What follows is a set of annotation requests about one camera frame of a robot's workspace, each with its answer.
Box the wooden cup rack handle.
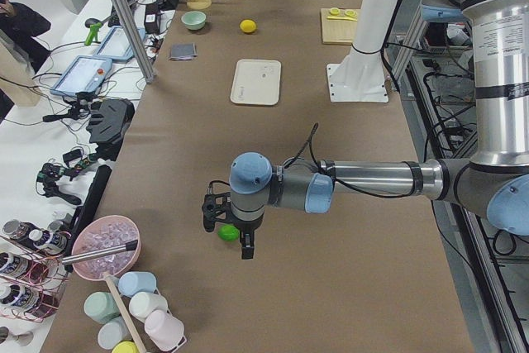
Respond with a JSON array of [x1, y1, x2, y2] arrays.
[[103, 273, 147, 353]]

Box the white cup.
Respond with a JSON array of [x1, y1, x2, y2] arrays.
[[129, 292, 169, 322]]

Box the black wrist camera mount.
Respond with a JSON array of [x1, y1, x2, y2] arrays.
[[202, 188, 233, 232]]

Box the aluminium frame post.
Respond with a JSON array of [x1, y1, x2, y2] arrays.
[[111, 0, 155, 83]]

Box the grey folded cloth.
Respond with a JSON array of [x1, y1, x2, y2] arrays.
[[169, 43, 197, 60]]

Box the blue teach pendant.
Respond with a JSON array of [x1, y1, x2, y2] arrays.
[[50, 55, 113, 97], [94, 26, 134, 63]]

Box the mint green cup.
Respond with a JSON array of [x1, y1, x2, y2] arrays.
[[83, 292, 121, 324]]

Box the copper wire bottle rack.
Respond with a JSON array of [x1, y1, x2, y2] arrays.
[[1, 219, 70, 322]]

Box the wooden cutting board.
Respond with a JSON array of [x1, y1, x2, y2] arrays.
[[320, 8, 360, 45]]

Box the cream rabbit tray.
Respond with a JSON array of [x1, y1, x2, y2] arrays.
[[230, 59, 282, 106]]

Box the yellow cup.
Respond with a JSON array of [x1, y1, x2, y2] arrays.
[[112, 341, 139, 353]]

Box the green lime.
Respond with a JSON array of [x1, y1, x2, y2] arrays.
[[217, 225, 240, 241]]

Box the metal tongs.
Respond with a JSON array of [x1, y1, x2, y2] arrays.
[[61, 240, 139, 266]]

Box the green barcode scanner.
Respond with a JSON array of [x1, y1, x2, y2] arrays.
[[84, 18, 102, 46]]

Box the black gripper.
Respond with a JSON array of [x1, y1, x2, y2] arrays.
[[235, 218, 260, 260]]

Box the grey blue cup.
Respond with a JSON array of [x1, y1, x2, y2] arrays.
[[98, 317, 131, 351]]

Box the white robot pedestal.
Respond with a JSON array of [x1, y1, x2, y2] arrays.
[[327, 0, 398, 103]]

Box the yellow lemon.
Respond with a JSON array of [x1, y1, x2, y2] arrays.
[[240, 19, 257, 34]]

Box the pink cup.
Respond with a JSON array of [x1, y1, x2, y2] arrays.
[[144, 309, 187, 352]]

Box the yellow plastic knife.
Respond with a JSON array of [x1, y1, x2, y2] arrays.
[[326, 15, 358, 21]]

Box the light blue cup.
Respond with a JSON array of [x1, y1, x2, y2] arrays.
[[118, 271, 157, 298]]

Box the mint green bowl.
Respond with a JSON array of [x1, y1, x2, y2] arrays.
[[181, 11, 207, 31]]

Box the pink bowl with ice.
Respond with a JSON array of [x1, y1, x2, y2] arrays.
[[72, 215, 141, 281]]

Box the person in dark jacket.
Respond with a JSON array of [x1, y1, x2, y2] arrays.
[[1, 0, 51, 72]]

